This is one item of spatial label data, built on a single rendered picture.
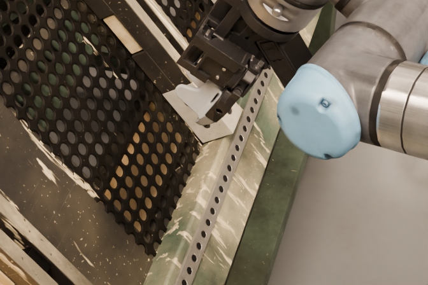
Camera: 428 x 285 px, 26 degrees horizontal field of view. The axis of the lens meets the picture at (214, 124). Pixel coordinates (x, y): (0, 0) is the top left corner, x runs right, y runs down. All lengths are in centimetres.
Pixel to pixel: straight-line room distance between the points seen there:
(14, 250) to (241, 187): 55
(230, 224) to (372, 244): 112
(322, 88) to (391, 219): 200
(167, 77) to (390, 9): 80
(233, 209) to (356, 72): 88
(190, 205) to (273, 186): 101
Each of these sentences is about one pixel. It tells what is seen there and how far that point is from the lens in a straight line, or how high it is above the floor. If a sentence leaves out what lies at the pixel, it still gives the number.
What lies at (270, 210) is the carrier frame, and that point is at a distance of 248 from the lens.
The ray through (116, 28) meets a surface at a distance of 156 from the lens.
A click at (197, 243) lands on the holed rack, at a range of 151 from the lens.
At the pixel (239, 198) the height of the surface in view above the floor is 84.
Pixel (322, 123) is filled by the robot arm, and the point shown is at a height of 156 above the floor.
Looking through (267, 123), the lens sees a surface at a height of 84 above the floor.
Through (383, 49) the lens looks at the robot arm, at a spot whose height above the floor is 158.
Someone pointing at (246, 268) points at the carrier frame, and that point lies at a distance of 236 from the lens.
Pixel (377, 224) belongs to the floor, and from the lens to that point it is 272.
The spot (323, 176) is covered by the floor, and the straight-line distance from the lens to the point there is 282.
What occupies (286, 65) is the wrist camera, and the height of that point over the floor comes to 144.
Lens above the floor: 209
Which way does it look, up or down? 45 degrees down
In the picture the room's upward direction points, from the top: straight up
